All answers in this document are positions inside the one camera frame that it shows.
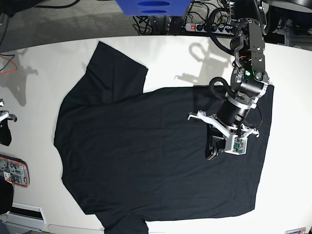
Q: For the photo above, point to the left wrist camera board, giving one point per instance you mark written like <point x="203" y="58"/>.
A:
<point x="236" y="145"/>

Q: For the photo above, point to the orange clear tool case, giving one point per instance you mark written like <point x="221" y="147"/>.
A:
<point x="14" y="170"/>

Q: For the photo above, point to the black remote control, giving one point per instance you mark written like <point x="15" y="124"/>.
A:
<point x="175" y="26"/>

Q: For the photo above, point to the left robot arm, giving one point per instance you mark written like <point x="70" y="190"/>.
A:
<point x="249" y="79"/>

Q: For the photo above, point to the white flat box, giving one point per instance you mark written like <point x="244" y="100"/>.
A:
<point x="22" y="219"/>

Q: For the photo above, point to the black T-shirt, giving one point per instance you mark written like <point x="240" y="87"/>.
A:
<point x="131" y="157"/>

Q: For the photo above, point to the blue plastic box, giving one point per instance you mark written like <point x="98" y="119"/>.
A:
<point x="153" y="7"/>

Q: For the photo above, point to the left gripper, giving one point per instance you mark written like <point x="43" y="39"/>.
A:
<point x="216" y="130"/>

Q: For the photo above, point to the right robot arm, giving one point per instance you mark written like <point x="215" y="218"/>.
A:
<point x="5" y="133"/>

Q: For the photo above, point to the sticker card at edge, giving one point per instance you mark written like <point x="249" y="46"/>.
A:
<point x="296" y="231"/>

